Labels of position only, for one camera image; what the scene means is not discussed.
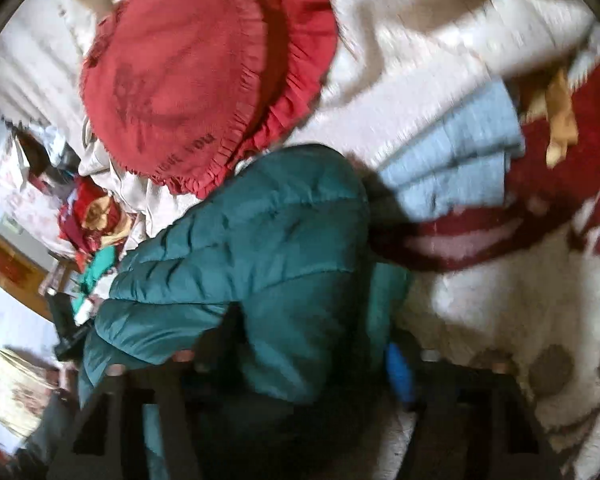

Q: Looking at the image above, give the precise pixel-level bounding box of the white floral blanket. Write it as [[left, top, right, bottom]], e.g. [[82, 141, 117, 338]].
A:
[[375, 210, 600, 480]]

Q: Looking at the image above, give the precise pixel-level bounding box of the red ruffled heart pillow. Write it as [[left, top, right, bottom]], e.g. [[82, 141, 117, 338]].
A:
[[79, 0, 340, 200]]

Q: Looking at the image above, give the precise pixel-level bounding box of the cream textured bedspread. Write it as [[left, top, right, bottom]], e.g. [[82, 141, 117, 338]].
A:
[[0, 0, 600, 241]]

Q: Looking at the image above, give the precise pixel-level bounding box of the light blue cloth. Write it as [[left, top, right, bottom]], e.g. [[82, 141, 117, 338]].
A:
[[380, 80, 526, 221]]

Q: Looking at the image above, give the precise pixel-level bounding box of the red gold printed cushion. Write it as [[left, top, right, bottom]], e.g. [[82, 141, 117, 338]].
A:
[[57, 180, 136, 266]]

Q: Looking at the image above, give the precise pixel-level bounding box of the cream red printed sheet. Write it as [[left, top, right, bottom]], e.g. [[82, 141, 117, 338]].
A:
[[0, 345, 66, 441]]

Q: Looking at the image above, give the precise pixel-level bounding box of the white printed bag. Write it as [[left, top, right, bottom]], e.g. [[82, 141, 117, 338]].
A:
[[0, 135, 66, 241]]

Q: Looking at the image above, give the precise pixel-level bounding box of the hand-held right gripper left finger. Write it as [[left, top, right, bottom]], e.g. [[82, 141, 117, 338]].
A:
[[45, 305, 248, 480]]

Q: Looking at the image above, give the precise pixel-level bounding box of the green puffer jacket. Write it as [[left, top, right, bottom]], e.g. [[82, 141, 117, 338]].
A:
[[77, 143, 416, 480]]

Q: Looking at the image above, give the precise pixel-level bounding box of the red gold patterned cloth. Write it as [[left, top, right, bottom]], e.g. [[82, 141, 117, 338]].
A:
[[375, 52, 600, 273]]

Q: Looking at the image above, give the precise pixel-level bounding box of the black device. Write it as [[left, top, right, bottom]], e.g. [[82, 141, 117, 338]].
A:
[[47, 292, 98, 361]]

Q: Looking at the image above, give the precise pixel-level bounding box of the teal cloth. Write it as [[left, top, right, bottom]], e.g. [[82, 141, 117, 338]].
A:
[[77, 245, 118, 293]]

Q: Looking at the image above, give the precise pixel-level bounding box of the wooden furniture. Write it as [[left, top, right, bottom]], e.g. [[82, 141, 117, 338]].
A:
[[0, 220, 76, 321]]

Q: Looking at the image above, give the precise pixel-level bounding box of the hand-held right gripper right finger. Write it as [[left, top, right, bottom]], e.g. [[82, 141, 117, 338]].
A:
[[386, 341, 562, 480]]

